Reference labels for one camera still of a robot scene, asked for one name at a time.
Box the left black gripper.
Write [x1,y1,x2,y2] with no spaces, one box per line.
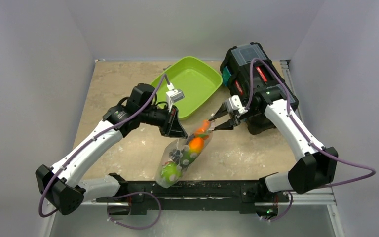
[139,103,188,138]

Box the clear zip top bag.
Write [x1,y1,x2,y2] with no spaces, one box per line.
[155,120,215,188]

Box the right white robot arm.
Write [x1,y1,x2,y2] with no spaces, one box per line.
[209,86,338,201]

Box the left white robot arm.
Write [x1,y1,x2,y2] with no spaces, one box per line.
[35,83,188,217]

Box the orange fake fruit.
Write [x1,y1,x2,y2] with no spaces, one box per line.
[188,137,205,154]

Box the green fake fruit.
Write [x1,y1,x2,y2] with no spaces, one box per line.
[160,162,181,184]

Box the green plastic tray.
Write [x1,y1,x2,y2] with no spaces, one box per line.
[160,56,222,121]

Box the black Delixi toolbox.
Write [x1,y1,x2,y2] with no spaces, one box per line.
[220,42,299,135]

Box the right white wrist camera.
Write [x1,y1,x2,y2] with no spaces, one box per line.
[224,95,248,116]

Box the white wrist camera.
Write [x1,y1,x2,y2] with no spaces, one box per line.
[224,95,248,116]
[166,89,185,104]

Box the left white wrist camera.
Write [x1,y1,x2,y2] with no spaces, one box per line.
[166,89,185,104]

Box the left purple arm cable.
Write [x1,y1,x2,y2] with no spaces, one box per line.
[38,73,171,219]

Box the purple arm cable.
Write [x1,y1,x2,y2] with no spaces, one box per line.
[38,73,171,219]
[243,58,377,189]

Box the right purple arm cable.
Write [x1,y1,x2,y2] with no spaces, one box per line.
[243,58,377,189]

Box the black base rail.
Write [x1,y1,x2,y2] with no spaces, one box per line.
[96,179,289,217]

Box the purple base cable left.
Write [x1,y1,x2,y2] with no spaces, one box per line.
[107,191,162,231]

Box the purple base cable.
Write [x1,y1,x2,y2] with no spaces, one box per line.
[107,191,162,231]
[260,191,294,223]

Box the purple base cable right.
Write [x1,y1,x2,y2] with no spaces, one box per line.
[260,191,294,223]

